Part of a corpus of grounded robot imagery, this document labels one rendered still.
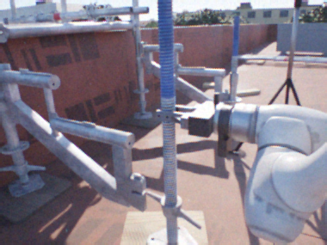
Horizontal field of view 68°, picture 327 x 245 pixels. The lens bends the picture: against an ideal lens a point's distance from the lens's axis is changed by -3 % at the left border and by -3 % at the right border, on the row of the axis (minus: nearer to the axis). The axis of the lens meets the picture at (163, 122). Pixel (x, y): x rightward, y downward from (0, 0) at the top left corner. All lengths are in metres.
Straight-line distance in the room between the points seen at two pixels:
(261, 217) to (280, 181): 0.07
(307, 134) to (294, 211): 0.16
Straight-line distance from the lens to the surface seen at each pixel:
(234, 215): 1.09
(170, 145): 0.68
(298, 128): 0.54
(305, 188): 0.43
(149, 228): 1.00
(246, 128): 0.56
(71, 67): 1.62
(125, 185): 0.85
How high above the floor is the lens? 0.72
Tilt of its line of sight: 21 degrees down
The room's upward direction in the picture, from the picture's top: 2 degrees counter-clockwise
